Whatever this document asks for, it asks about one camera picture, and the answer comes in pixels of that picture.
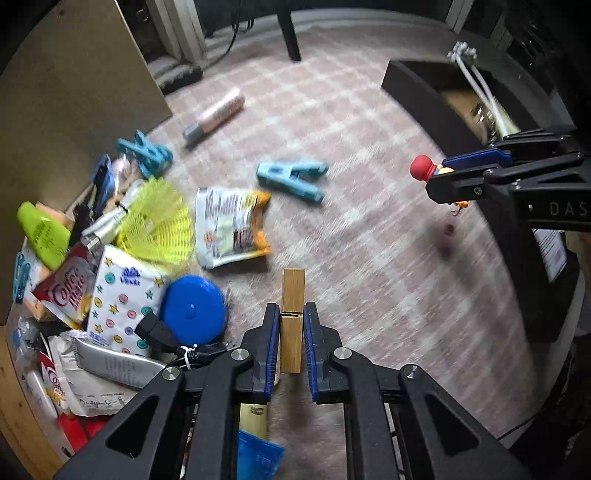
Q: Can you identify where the silver tube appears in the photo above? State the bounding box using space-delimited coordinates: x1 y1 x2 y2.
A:
71 336 169 391

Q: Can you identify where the red cloth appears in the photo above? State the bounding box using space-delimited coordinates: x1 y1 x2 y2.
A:
58 413 112 455

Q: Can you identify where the black usb cable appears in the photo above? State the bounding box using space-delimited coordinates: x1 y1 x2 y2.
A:
134 313 241 372

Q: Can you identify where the yellow ruler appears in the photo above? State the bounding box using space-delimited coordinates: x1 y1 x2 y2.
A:
239 403 269 441

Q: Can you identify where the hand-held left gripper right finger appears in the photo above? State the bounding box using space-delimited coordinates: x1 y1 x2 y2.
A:
302 302 539 480

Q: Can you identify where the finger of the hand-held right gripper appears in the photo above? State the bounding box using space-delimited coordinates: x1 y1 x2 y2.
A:
441 130 574 171
426 152 587 204

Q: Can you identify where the white usb cable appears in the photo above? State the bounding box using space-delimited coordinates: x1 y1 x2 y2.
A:
81 208 127 250

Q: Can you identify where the dotted tissue pack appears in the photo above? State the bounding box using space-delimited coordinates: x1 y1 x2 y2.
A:
85 244 172 358

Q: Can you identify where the white cable bundle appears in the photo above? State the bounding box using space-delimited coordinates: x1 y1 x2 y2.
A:
447 41 512 139

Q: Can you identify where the pink cosmetic tube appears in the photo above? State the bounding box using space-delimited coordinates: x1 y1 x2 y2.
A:
183 88 246 144

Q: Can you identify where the clear plastic bottle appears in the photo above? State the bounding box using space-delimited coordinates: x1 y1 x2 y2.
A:
9 318 44 361

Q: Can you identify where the red white sachet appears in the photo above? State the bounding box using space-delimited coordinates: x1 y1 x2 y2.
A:
39 353 65 409

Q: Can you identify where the red white coffee packet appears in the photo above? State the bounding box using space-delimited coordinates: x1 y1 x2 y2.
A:
32 244 101 324

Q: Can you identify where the blue round tape measure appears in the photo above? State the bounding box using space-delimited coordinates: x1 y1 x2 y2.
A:
159 275 228 348

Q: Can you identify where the large beige board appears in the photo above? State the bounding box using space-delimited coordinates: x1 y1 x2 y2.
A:
0 0 174 324

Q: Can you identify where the black light stand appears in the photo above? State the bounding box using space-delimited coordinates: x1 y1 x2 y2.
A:
277 0 302 63

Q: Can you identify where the white cardboard box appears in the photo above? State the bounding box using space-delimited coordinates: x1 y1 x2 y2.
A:
468 102 499 139

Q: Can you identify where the white orange snack packet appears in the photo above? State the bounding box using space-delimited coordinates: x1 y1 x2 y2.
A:
195 187 272 270

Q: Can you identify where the lime green pouch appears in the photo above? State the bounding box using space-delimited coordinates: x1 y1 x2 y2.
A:
17 202 71 271

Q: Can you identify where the yellow plastic shuttlecock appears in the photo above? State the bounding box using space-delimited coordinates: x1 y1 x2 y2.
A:
113 178 195 267

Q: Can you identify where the black container box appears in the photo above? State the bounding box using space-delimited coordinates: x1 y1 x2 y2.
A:
381 58 583 344

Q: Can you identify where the blue flat pack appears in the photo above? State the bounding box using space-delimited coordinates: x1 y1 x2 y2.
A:
90 154 114 217

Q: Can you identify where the black power adapter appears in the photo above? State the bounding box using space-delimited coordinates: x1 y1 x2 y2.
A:
154 62 205 95

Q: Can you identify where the wooden block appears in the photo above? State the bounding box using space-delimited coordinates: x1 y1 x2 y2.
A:
281 268 307 373

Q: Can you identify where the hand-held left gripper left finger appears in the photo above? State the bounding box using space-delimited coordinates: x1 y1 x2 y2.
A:
53 302 281 480

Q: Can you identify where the white printed pouch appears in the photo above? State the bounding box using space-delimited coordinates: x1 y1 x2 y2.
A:
46 335 139 417

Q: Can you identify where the white plastic bottle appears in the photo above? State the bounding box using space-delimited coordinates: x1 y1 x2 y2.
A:
21 369 58 421

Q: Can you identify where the blue plastic packet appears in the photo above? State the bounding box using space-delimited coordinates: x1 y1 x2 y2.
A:
237 429 286 480

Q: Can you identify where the red capped toy figure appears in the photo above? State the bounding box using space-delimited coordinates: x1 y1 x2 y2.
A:
410 154 469 217

